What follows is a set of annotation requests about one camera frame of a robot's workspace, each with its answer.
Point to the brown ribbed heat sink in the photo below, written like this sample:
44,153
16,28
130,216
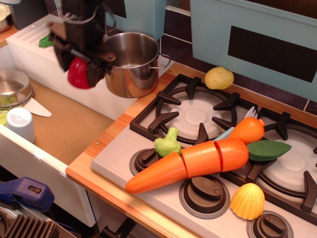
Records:
27,227

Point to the purple toy eggplant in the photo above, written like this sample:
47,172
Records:
45,42

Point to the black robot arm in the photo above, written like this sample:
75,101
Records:
83,9

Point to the brown stove knob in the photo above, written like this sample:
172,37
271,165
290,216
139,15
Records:
204,197
269,225
143,159

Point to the small orange toy carrot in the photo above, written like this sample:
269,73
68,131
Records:
248,130

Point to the teal left cabinet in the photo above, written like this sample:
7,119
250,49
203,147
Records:
145,16

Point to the white toy stove top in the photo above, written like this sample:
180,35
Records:
113,164

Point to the brown middle stove knob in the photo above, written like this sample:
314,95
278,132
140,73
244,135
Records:
204,197

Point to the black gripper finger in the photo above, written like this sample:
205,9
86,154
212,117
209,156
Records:
63,54
96,70

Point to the brown right stove knob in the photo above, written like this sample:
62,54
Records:
269,225

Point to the yellow toy potato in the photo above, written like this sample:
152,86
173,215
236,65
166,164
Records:
219,78

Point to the large orange toy carrot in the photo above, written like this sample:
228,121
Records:
199,160

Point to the green felt leaf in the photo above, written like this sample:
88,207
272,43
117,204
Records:
267,150

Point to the yellow toy corn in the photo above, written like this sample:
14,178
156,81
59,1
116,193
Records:
248,202

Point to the black right burner grate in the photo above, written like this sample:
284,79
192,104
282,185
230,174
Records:
290,181

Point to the brown left stove knob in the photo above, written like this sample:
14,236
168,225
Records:
143,159

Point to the light blue plastic cup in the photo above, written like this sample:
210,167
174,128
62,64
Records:
20,121

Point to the green toy broccoli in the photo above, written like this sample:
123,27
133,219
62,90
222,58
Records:
169,144

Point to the white toy sink unit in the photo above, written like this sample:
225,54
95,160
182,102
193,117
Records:
78,118

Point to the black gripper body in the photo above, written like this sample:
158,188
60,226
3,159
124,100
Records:
86,38

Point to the white light blue fork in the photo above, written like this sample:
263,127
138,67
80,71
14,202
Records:
252,112

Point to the teal cabinet with dark window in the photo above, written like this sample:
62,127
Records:
270,41

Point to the stainless steel pot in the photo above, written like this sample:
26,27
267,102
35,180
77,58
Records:
135,70

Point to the steel bowl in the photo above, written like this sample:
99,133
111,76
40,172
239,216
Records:
15,88

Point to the blue plastic clamp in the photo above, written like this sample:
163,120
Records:
27,192

